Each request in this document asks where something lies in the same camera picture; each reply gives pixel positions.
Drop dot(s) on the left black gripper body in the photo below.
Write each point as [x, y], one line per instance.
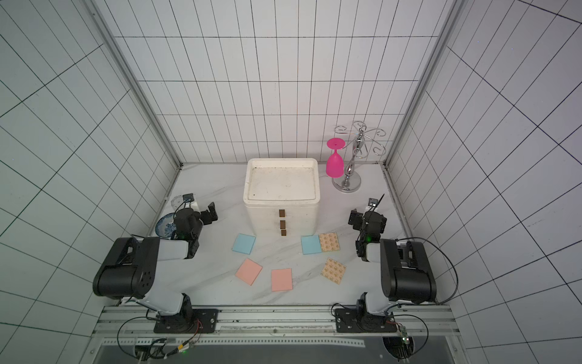
[205, 215]

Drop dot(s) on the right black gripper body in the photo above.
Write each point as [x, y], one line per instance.
[358, 218]

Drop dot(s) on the patterned sticky notes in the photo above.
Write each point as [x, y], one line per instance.
[329, 242]
[333, 271]

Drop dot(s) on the white plastic drawer cabinet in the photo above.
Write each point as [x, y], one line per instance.
[282, 196]

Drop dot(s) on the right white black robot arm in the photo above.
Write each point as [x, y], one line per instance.
[405, 273]

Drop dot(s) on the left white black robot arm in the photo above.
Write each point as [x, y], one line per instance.
[129, 270]

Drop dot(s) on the left blue sticky notes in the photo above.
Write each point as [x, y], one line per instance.
[244, 244]

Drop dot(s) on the blue sticky notes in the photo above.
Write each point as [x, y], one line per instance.
[311, 245]
[244, 244]

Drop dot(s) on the right blue sticky notes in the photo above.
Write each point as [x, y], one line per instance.
[311, 245]

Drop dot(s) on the left pink sticky notes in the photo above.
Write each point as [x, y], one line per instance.
[248, 272]

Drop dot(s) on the pink sticky notes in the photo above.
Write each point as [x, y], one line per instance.
[248, 272]
[281, 280]

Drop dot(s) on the right pink sticky notes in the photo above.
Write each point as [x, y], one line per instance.
[281, 280]

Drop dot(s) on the clear drinking glass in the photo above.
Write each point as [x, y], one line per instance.
[177, 202]

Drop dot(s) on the chrome glass holder stand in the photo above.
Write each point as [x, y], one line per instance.
[362, 141]

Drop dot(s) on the pink plastic goblet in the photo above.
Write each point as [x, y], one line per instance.
[335, 163]

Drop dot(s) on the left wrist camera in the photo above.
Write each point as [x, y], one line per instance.
[189, 201]

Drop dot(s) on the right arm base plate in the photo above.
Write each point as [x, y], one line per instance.
[350, 321]

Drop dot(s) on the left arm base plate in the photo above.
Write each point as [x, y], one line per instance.
[188, 322]

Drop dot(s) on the aluminium mounting rail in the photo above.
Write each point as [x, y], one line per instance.
[132, 326]

